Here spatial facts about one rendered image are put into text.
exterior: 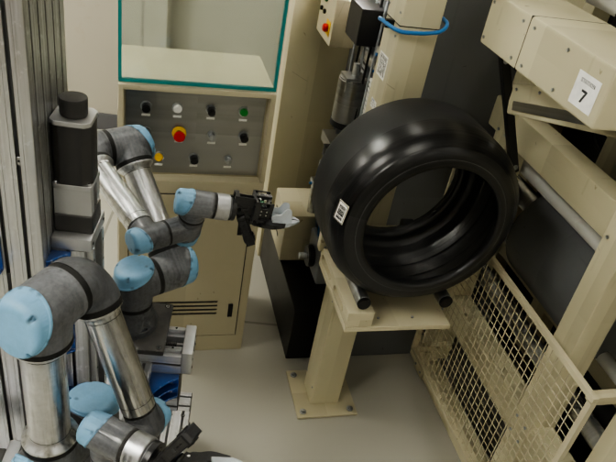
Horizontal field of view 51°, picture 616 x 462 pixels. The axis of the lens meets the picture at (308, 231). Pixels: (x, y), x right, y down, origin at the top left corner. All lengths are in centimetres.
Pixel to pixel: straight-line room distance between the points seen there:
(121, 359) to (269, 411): 151
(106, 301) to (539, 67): 121
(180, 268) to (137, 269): 13
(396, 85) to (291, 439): 149
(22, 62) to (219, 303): 177
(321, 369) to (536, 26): 159
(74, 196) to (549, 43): 121
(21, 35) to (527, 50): 124
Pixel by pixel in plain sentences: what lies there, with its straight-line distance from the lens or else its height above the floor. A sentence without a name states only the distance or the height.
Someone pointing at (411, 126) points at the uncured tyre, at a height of 147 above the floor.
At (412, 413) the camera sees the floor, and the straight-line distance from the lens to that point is 301.
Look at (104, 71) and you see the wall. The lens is 472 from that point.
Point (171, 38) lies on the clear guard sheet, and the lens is 229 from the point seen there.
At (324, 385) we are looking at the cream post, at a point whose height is 12.
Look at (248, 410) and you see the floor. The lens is 284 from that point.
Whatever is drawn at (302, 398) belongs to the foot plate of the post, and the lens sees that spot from 291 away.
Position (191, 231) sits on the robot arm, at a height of 110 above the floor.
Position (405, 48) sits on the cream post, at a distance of 204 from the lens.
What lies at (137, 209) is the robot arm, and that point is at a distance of 186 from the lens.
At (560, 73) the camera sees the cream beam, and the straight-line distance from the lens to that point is 175.
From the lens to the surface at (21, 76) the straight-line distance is 134.
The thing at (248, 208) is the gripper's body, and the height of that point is 118.
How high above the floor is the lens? 215
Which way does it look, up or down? 33 degrees down
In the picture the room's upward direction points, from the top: 11 degrees clockwise
